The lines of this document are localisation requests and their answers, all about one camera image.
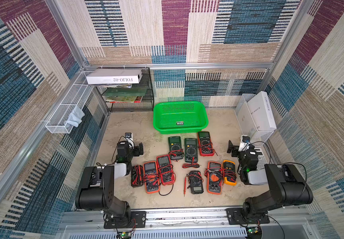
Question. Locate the clear plastic bin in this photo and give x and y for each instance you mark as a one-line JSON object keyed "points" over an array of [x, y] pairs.
{"points": [[247, 124]]}

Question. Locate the dark green multimeter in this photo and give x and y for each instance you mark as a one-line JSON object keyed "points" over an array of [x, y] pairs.
{"points": [[191, 150]]}

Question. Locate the white wire wall basket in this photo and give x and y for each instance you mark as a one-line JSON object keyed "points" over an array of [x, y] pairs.
{"points": [[76, 95]]}

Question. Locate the red multimeter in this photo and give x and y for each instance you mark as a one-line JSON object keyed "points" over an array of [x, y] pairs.
{"points": [[165, 170], [205, 144]]}

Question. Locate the light blue cloth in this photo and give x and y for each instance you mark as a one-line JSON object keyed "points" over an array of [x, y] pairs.
{"points": [[75, 117]]}

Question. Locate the white folio box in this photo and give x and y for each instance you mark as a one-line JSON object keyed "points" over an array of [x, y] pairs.
{"points": [[114, 76]]}

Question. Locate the orange multimeter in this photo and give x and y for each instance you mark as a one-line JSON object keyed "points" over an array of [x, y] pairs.
{"points": [[214, 174], [151, 177]]}

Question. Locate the black wire shelf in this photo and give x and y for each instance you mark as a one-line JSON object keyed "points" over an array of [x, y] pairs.
{"points": [[130, 98]]}

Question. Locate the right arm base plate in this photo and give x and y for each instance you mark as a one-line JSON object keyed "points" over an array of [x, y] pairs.
{"points": [[237, 216]]}

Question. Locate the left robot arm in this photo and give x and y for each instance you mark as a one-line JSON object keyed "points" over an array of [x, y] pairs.
{"points": [[96, 188]]}

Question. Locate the white box right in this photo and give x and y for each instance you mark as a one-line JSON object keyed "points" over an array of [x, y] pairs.
{"points": [[261, 112]]}

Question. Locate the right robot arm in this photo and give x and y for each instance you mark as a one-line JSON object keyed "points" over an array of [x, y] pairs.
{"points": [[286, 185]]}

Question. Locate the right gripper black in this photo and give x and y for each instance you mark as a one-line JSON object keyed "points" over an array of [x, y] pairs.
{"points": [[232, 148]]}

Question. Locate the black clamp multimeter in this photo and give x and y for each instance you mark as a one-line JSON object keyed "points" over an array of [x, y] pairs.
{"points": [[195, 182]]}

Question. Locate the green plastic basket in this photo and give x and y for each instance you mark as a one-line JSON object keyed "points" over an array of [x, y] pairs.
{"points": [[180, 117]]}

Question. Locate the yellow multimeter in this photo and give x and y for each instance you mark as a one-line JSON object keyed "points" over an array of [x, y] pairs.
{"points": [[229, 172]]}

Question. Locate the green book on shelf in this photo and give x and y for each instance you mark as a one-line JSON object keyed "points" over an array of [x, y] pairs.
{"points": [[125, 92]]}

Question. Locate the red black probe leads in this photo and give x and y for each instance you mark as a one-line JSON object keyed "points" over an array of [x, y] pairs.
{"points": [[190, 165]]}

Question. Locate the white calculator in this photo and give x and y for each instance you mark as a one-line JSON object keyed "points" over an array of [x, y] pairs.
{"points": [[262, 158]]}

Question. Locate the green multimeter left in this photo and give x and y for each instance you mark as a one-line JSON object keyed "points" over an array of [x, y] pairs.
{"points": [[176, 152]]}

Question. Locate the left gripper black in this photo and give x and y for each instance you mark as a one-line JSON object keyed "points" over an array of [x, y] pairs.
{"points": [[137, 149]]}

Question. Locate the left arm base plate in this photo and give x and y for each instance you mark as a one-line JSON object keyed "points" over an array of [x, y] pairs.
{"points": [[135, 219]]}

